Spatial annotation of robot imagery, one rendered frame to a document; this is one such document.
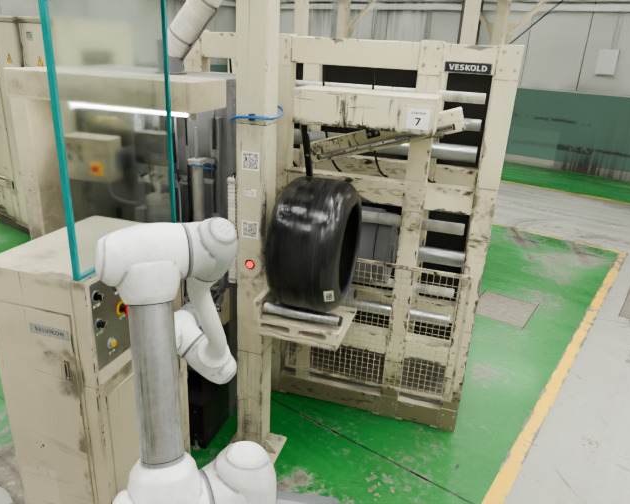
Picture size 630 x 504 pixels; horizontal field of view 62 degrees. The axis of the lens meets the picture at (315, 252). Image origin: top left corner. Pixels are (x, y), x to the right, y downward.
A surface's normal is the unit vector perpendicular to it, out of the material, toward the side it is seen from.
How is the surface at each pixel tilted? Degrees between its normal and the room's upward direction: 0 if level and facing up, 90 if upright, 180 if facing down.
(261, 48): 90
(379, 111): 90
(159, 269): 77
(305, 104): 90
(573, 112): 90
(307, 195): 28
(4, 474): 0
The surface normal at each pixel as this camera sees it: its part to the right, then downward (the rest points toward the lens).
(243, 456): 0.19, -0.94
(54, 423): -0.29, 0.33
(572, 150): -0.59, 0.26
